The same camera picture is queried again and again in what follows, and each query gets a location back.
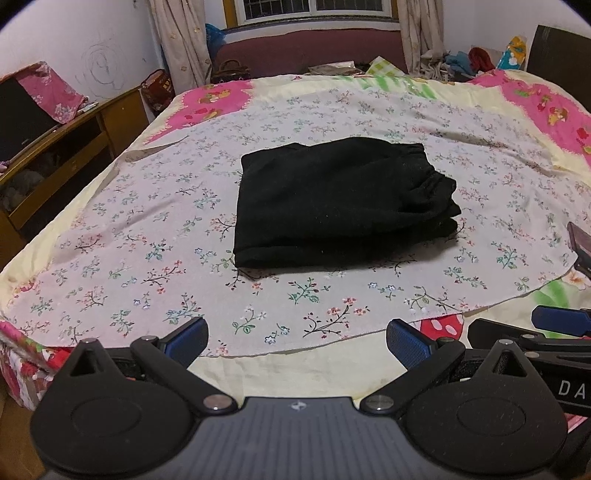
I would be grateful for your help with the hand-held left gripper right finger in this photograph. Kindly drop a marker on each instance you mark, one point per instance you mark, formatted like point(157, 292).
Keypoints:
point(406, 344)

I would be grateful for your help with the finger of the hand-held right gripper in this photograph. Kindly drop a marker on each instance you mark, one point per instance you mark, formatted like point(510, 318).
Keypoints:
point(549, 344)
point(561, 321)

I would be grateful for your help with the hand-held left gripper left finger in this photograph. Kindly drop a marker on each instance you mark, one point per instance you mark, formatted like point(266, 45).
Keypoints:
point(187, 341)

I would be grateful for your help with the black pants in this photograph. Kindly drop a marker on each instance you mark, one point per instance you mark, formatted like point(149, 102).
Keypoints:
point(332, 203)

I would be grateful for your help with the brown wooden strip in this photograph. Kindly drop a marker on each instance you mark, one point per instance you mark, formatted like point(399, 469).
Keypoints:
point(581, 242)

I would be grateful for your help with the red floral bedding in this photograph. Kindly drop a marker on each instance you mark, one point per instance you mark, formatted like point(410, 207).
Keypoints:
point(23, 369)

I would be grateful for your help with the wooden television cabinet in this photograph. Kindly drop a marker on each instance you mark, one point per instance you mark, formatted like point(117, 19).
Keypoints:
point(124, 115)

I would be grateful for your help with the red bag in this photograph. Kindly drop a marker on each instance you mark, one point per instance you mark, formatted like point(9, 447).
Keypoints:
point(159, 90)

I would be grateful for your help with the small white object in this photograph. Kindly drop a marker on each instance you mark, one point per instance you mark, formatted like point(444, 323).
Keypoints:
point(87, 108)

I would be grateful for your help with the dark wooden board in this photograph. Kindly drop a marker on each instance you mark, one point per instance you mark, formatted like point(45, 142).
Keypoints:
point(561, 60)

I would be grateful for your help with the brown handbag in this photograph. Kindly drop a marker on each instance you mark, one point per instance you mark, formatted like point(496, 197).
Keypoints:
point(231, 71)

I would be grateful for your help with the red cloth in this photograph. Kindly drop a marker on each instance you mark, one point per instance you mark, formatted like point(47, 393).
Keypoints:
point(482, 57)

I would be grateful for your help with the black television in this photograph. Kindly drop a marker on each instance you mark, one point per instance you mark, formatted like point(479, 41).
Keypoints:
point(23, 120)

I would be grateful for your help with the blue cloth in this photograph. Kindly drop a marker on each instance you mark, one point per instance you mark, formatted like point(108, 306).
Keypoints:
point(459, 62)

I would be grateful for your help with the green checked cloth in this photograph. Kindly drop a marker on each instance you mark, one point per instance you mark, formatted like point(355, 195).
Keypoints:
point(385, 67)

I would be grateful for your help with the grey clothes pile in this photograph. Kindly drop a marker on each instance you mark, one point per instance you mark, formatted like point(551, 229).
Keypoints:
point(436, 67)

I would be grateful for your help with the pink floral cloth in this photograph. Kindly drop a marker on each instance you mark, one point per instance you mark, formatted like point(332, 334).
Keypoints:
point(60, 92)

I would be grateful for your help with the beige flat packet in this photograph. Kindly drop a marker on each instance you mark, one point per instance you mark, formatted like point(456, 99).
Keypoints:
point(337, 69)

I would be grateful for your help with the blue plastic bag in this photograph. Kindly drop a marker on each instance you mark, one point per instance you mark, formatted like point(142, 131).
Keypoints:
point(213, 37)

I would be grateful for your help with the barred window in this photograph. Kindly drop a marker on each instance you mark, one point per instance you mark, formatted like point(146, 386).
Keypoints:
point(277, 9)

